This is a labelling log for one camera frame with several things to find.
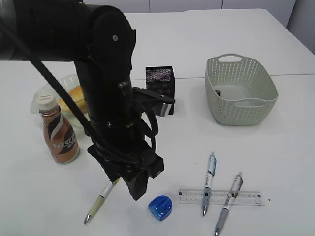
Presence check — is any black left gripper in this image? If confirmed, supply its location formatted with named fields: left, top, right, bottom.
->
left=88, top=144, right=164, bottom=201

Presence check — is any white pen beige grip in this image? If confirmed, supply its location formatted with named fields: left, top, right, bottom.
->
left=84, top=178, right=120, bottom=225

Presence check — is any blue pencil sharpener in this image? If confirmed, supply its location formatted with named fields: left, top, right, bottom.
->
left=148, top=195, right=173, bottom=221

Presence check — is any transparent plastic ruler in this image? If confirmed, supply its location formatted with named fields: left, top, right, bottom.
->
left=175, top=189, right=264, bottom=206

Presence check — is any brown Nescafe coffee bottle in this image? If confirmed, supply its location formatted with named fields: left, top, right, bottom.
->
left=36, top=94, right=79, bottom=164

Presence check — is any yellow bread roll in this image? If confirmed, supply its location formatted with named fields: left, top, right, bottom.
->
left=59, top=86, right=87, bottom=114

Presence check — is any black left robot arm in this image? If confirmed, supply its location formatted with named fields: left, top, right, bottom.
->
left=0, top=0, right=164, bottom=200

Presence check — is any white pen blue clip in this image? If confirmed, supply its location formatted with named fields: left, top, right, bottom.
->
left=202, top=152, right=217, bottom=216

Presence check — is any black mesh pen holder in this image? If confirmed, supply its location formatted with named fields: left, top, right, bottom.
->
left=145, top=65, right=176, bottom=115

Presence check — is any translucent green wavy plate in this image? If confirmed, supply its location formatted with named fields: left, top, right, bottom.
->
left=30, top=74, right=89, bottom=128

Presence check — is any clear pen grey grip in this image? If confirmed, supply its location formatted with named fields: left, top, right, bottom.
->
left=214, top=172, right=243, bottom=236

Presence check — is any green plastic woven basket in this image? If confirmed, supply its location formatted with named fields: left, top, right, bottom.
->
left=205, top=54, right=278, bottom=126

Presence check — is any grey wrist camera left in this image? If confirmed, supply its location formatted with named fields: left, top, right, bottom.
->
left=132, top=87, right=175, bottom=117

